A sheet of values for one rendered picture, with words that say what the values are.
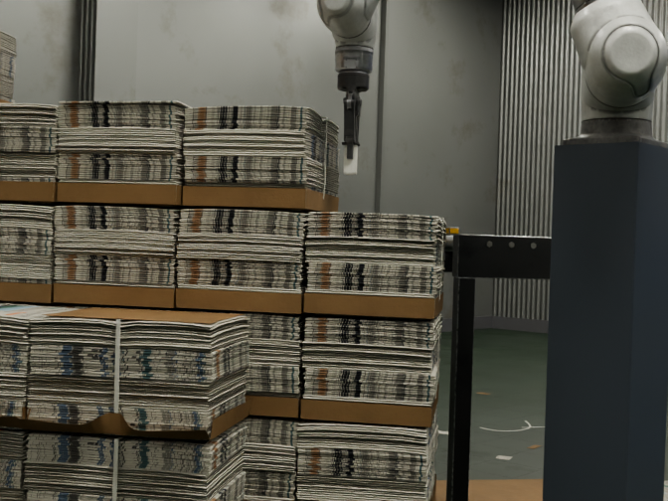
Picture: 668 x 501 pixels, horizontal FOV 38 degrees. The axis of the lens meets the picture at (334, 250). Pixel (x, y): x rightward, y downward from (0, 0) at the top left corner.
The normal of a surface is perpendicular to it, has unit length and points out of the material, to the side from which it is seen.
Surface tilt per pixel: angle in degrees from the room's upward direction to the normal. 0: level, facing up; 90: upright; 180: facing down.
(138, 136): 90
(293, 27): 90
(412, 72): 90
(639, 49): 96
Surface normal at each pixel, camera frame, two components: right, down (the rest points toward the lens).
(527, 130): -0.66, -0.02
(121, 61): 0.75, 0.03
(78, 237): -0.15, 0.00
